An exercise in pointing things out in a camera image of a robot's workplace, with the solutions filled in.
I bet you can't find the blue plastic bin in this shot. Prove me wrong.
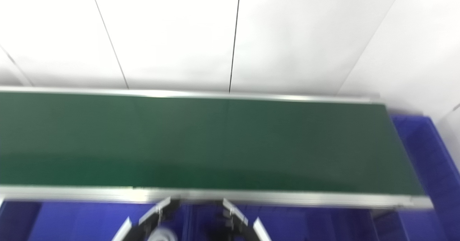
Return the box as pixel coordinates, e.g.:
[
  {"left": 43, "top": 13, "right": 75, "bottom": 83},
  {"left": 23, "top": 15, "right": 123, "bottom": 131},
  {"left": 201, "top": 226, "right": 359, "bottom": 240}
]
[
  {"left": 0, "top": 200, "right": 191, "bottom": 241},
  {"left": 187, "top": 203, "right": 378, "bottom": 241}
]

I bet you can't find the long blue divided bin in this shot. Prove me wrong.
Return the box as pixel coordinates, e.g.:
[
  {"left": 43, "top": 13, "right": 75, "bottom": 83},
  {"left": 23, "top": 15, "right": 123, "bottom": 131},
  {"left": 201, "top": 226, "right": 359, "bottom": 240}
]
[{"left": 372, "top": 114, "right": 460, "bottom": 241}]

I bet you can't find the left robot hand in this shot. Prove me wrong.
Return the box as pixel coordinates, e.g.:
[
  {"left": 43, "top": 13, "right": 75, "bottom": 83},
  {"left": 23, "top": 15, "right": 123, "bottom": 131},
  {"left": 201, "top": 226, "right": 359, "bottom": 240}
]
[{"left": 111, "top": 196, "right": 181, "bottom": 241}]

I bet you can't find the white cylindrical part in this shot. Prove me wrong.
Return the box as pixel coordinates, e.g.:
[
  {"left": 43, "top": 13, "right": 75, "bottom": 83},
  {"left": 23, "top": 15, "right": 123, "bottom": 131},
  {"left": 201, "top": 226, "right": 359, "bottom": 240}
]
[{"left": 147, "top": 226, "right": 177, "bottom": 241}]

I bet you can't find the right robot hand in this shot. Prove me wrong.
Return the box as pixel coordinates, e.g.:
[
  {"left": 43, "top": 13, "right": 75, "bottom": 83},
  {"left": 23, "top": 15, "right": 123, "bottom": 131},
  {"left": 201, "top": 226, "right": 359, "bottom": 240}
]
[{"left": 215, "top": 198, "right": 272, "bottom": 241}]

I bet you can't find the green conveyor belt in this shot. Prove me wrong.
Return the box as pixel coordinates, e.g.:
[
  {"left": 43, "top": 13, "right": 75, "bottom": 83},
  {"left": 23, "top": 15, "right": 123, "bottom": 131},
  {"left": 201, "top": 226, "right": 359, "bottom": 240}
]
[
  {"left": 0, "top": 86, "right": 434, "bottom": 210},
  {"left": 0, "top": 92, "right": 425, "bottom": 196}
]

